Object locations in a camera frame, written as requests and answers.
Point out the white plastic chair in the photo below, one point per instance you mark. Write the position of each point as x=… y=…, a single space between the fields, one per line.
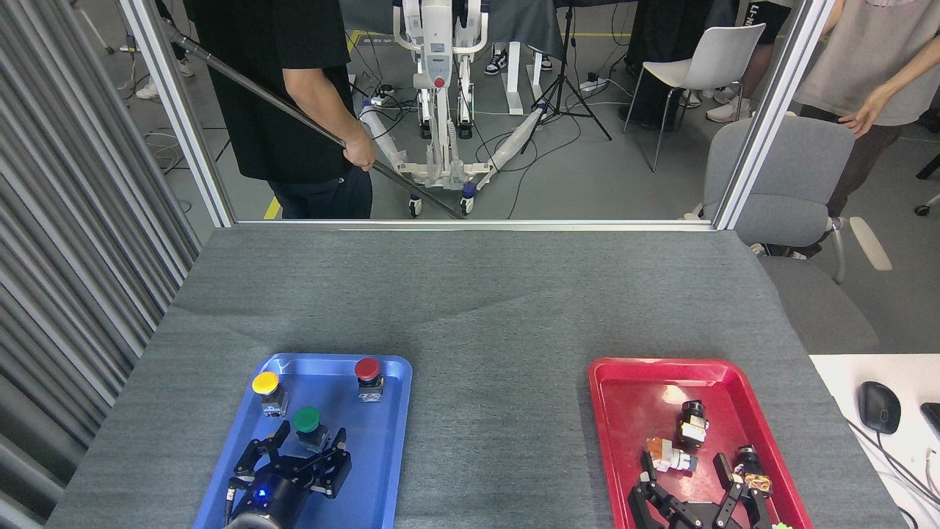
x=723 y=51

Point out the blue plastic tray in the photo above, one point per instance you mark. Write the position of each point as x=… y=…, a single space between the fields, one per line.
x=374 y=470

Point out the black computer mouse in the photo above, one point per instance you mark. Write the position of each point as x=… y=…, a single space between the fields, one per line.
x=879 y=408

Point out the grey corrugated panel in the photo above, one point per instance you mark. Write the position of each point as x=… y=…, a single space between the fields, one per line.
x=66 y=220

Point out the green push button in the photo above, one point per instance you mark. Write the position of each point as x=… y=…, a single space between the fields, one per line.
x=306 y=420

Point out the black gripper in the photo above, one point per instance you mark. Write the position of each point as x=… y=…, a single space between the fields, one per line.
x=705 y=516
x=275 y=488

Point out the white wheeled stand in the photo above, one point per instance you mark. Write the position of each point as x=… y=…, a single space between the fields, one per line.
x=435 y=44

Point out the red push button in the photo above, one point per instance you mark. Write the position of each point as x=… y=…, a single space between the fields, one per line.
x=366 y=368

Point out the black keyboard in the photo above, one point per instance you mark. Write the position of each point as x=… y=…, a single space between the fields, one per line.
x=931 y=419

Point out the black knob switch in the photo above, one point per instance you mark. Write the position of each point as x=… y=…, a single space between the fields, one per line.
x=692 y=430

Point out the black and orange switch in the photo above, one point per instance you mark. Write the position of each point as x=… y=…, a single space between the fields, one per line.
x=752 y=464

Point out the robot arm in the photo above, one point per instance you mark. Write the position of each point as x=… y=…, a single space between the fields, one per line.
x=250 y=522

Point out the black tripod stand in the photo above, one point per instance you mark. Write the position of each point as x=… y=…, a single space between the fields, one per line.
x=564 y=81
x=411 y=187

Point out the yellow push button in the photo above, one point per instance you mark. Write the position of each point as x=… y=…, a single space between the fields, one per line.
x=264 y=382

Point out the silver frame rail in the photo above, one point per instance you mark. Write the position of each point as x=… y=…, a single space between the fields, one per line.
x=470 y=224

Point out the grey table cloth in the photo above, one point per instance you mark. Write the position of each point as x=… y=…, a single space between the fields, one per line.
x=485 y=308

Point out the grey office chair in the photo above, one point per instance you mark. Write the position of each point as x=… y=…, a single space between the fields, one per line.
x=786 y=176

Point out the silver frame post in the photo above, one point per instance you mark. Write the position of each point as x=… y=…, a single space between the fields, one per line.
x=775 y=110
x=180 y=117

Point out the dark cloth draped table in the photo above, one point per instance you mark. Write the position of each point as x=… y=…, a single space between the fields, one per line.
x=529 y=26

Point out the white desk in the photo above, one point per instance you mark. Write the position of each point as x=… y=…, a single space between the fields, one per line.
x=837 y=375

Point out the white and orange switch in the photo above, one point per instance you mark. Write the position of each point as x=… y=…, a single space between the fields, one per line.
x=670 y=457

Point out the red plastic tray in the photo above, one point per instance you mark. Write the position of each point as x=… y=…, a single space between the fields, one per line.
x=639 y=411

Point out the black chair base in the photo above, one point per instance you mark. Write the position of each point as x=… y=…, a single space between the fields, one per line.
x=927 y=169

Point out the white power strip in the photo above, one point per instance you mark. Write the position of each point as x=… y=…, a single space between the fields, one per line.
x=382 y=94
x=593 y=84

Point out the person's hand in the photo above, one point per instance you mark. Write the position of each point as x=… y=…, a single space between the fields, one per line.
x=866 y=114
x=360 y=147

